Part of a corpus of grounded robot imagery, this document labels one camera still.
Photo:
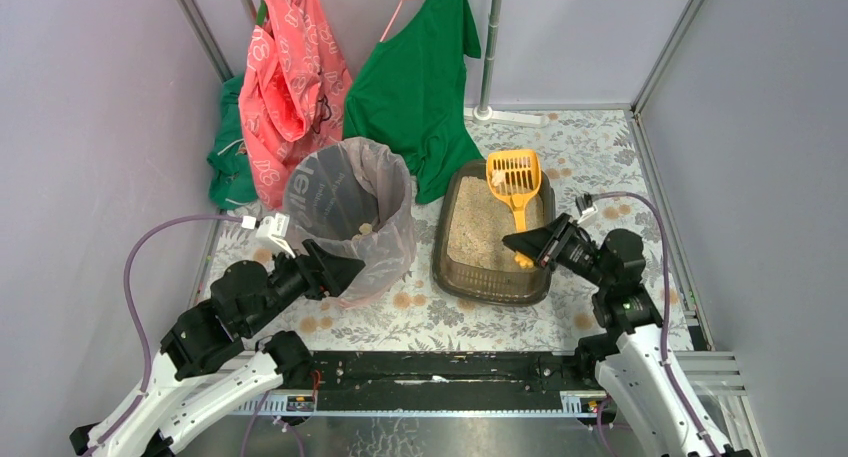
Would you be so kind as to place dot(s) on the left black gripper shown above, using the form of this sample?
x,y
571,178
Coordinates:
x,y
312,272

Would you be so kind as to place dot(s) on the trash bin with plastic liner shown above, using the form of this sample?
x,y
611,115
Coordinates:
x,y
354,199

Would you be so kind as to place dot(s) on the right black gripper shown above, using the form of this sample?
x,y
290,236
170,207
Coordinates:
x,y
557,242

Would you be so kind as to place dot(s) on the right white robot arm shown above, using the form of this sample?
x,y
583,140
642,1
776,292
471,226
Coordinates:
x,y
631,359

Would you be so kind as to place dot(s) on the beige litter clump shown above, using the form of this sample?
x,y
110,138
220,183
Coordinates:
x,y
500,188

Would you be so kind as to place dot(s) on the grey litter box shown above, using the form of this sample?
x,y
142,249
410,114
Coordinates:
x,y
497,287

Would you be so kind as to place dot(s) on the pink patterned garment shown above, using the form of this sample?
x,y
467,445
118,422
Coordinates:
x,y
291,103

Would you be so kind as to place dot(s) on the clothes rack pole with base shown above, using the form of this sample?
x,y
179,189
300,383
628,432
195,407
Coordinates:
x,y
483,112

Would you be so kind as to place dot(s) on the dark green garment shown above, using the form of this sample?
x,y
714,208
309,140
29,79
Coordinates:
x,y
232,184

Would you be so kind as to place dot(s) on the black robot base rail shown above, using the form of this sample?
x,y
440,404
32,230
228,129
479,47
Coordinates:
x,y
499,381

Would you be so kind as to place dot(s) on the yellow litter scoop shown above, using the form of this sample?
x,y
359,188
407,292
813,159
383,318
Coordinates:
x,y
520,169

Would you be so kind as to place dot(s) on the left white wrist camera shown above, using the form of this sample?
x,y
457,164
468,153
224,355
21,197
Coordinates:
x,y
271,232

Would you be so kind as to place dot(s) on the green t-shirt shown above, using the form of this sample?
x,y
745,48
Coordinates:
x,y
409,95

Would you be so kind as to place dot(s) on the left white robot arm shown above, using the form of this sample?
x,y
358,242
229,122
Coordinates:
x,y
175,401

